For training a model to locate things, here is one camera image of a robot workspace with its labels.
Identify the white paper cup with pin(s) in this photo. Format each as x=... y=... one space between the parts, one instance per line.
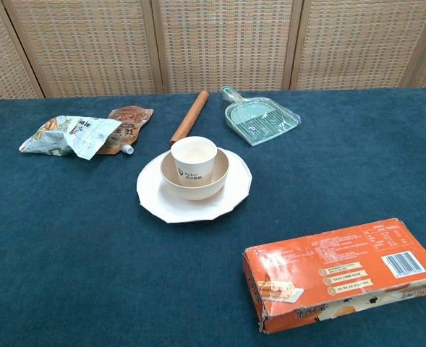
x=192 y=159

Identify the beige bowl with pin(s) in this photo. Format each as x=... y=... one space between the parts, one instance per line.
x=218 y=179

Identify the wooden rolling pin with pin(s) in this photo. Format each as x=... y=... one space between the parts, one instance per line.
x=191 y=115

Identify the white paper plate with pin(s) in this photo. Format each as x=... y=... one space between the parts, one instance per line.
x=151 y=195

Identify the green plastic dustpan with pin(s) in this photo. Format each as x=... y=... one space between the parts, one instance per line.
x=257 y=121

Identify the brown spouted sauce pouch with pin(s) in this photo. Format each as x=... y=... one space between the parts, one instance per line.
x=129 y=124

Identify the woven folding screen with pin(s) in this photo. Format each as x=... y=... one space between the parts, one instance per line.
x=227 y=43

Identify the white green snack bag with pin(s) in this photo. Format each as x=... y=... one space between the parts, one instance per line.
x=71 y=135

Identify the dark teal table cloth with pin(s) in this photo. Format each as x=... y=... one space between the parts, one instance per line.
x=89 y=253

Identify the orange cardboard food box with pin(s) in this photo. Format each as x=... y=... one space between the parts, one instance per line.
x=343 y=267

